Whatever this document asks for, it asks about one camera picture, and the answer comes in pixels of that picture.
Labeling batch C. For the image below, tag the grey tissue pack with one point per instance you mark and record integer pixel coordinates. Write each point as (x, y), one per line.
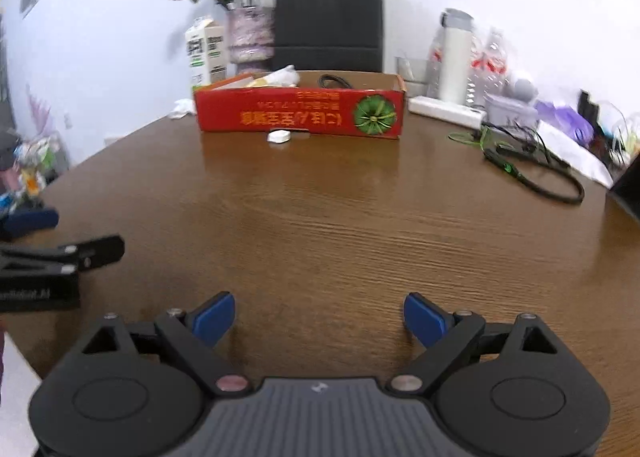
(510, 111)

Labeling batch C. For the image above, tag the crumpled white tissue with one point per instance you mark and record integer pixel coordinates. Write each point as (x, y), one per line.
(182, 109)

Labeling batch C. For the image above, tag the green black earphones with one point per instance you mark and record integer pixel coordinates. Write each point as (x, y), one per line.
(550, 192)

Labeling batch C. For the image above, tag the red cardboard box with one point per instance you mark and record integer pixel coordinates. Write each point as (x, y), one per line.
(300, 112)

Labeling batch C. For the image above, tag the purple plastic bag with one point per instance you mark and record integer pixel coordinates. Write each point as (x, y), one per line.
(565, 118)

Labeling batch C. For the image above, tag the tablet with folio case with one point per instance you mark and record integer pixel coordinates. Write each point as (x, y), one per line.
(626, 194)

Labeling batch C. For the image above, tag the pink mottled vase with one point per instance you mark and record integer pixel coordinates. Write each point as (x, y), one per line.
(250, 34)

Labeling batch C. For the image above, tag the white round case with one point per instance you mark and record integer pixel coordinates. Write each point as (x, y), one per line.
(278, 137)

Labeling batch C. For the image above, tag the black charger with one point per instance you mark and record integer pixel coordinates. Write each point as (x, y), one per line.
(587, 109)

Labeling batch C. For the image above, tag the purple flower decoration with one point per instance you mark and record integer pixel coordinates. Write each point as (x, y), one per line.
(39, 112)

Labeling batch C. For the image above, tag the white panel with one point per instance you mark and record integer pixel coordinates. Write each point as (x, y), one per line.
(15, 382)

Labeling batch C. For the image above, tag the pile of colourful clutter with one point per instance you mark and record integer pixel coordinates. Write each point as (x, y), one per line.
(30, 164)

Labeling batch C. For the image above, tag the white green milk carton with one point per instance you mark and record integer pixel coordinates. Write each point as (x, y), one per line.
(205, 54)

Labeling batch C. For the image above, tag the white round device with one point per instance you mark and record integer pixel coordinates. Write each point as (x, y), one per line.
(523, 88)

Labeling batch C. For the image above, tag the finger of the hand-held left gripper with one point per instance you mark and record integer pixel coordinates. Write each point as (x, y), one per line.
(35, 220)
(95, 249)

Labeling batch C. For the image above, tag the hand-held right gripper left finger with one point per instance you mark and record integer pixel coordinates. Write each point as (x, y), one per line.
(215, 318)

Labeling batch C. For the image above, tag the wooden desktop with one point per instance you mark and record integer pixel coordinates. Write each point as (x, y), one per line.
(325, 237)

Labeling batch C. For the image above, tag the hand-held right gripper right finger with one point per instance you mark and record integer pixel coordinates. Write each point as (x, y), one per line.
(425, 321)

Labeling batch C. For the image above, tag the white plastic packet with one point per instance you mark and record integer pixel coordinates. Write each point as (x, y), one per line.
(285, 76)

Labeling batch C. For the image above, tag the white thermos bottle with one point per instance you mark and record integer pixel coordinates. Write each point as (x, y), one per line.
(456, 57)

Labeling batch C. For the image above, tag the white power strip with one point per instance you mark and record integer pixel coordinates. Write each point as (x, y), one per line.
(445, 110)

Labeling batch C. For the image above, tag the black paper bag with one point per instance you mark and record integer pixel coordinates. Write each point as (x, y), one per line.
(327, 17)

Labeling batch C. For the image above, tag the white paper sheet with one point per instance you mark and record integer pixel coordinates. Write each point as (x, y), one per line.
(575, 153)

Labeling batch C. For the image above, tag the clear water bottle red label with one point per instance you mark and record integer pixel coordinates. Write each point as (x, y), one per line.
(487, 69)
(434, 59)

